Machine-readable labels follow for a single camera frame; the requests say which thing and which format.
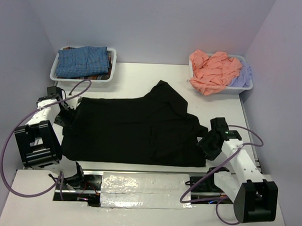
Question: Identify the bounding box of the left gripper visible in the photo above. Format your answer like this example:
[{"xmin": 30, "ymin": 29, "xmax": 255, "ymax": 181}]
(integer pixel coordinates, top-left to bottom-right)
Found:
[{"xmin": 53, "ymin": 103, "xmax": 82, "ymax": 131}]

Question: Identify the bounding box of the black long sleeve shirt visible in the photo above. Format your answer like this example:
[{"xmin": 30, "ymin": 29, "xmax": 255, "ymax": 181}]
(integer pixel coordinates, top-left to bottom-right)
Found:
[{"xmin": 61, "ymin": 81, "xmax": 208, "ymax": 167}]

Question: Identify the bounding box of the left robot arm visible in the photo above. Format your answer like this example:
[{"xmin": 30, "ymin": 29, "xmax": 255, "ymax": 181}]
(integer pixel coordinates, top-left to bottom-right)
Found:
[{"xmin": 14, "ymin": 86, "xmax": 86, "ymax": 189}]

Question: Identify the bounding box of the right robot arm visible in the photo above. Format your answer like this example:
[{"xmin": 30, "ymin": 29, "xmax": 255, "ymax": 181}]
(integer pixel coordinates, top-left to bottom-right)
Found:
[{"xmin": 197, "ymin": 117, "xmax": 278, "ymax": 224}]

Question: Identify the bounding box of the blue checkered folded shirt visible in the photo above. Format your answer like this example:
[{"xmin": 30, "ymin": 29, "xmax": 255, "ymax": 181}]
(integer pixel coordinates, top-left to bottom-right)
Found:
[{"xmin": 54, "ymin": 44, "xmax": 111, "ymax": 80}]

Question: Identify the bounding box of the right white plastic basket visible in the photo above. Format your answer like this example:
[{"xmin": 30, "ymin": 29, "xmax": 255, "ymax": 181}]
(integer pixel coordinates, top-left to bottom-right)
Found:
[{"xmin": 189, "ymin": 53, "xmax": 253, "ymax": 94}]

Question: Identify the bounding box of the orange pink shirt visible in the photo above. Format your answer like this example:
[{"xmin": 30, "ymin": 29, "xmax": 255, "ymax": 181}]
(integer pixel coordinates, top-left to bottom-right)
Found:
[{"xmin": 189, "ymin": 50, "xmax": 243, "ymax": 96}]

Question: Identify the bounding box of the lavender shirt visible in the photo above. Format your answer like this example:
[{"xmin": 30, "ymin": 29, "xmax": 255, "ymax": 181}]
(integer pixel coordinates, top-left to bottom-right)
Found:
[{"xmin": 228, "ymin": 60, "xmax": 252, "ymax": 88}]

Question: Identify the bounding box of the silver foil tape cover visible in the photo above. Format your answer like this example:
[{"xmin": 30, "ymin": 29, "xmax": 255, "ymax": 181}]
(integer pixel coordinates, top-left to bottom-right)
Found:
[{"xmin": 100, "ymin": 172, "xmax": 192, "ymax": 210}]

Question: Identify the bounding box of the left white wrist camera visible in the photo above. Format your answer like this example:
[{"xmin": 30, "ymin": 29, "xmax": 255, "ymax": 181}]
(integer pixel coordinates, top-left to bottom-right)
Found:
[{"xmin": 66, "ymin": 96, "xmax": 82, "ymax": 109}]

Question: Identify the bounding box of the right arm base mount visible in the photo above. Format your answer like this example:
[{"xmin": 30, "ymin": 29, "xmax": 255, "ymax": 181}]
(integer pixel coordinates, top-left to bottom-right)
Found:
[{"xmin": 185, "ymin": 167, "xmax": 232, "ymax": 205}]

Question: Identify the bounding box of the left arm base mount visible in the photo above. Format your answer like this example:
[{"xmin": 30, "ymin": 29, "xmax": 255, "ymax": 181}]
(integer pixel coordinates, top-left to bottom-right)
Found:
[{"xmin": 53, "ymin": 172, "xmax": 103, "ymax": 207}]

